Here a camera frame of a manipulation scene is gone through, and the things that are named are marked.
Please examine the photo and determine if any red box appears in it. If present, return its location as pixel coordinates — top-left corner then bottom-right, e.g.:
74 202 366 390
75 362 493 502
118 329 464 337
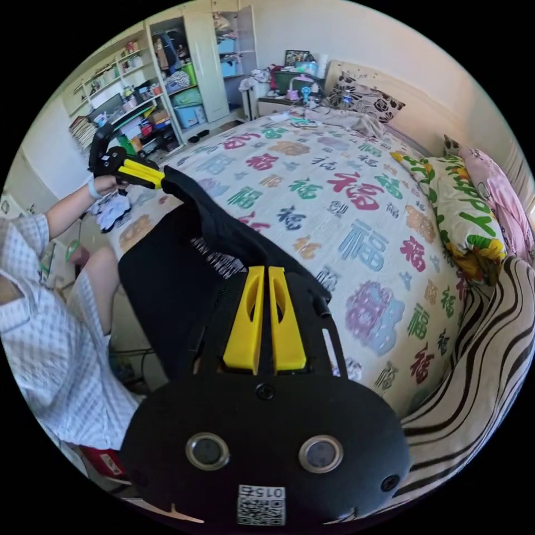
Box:
77 444 128 482

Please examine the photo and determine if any person's left forearm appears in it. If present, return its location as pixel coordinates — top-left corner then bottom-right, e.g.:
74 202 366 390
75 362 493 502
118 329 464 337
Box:
44 177 103 244

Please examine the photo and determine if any black and white striped blanket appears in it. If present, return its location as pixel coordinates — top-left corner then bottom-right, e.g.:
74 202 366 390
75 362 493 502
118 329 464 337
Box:
400 254 535 499

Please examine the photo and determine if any bed with printed sheet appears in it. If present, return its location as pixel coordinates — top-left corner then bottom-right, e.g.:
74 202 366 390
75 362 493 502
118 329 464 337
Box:
105 59 535 420

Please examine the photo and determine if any white wardrobe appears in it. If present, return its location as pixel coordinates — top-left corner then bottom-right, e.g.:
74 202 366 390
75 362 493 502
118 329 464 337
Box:
143 3 259 144

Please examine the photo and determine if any white shelf unit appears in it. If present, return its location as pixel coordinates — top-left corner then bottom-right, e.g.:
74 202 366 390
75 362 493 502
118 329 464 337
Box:
61 28 186 156

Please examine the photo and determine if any green and yellow printed quilt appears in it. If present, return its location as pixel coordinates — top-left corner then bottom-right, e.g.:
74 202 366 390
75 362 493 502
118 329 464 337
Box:
390 149 509 288

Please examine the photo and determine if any white radiator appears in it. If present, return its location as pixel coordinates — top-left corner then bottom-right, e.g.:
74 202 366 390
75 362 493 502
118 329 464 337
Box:
240 81 269 123

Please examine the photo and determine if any person's left hand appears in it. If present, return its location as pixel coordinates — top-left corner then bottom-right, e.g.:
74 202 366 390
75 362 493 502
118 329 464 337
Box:
94 173 127 198

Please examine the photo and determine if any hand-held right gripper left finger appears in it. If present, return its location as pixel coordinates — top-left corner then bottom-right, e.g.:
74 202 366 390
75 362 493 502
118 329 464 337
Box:
222 265 265 376

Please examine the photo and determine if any black floral pillow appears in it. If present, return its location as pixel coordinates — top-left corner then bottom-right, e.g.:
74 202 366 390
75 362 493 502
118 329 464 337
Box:
323 71 406 124

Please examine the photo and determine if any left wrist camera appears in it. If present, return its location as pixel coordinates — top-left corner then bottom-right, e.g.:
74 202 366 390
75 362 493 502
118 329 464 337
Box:
93 123 114 153

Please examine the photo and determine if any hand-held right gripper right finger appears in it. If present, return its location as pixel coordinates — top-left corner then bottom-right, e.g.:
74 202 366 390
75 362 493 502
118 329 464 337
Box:
269 265 310 374

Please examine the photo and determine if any pile of clothes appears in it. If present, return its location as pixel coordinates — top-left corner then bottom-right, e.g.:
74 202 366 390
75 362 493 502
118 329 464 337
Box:
89 193 133 234

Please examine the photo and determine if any black shirt with letter print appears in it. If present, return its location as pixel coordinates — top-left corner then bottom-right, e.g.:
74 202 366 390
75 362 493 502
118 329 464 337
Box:
118 165 333 383

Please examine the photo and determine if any person's body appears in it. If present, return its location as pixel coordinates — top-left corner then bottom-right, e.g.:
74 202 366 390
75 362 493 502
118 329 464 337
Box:
0 212 141 451

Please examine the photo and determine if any bedside table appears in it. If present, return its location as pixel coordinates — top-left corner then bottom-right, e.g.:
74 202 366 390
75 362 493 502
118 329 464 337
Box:
256 49 332 119

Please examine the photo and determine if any beige crumpled blanket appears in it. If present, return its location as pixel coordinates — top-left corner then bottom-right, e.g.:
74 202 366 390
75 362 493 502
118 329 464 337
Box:
288 106 390 139

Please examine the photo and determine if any pink pillow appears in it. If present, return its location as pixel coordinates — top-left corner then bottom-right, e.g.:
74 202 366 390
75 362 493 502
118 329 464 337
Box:
458 146 535 266

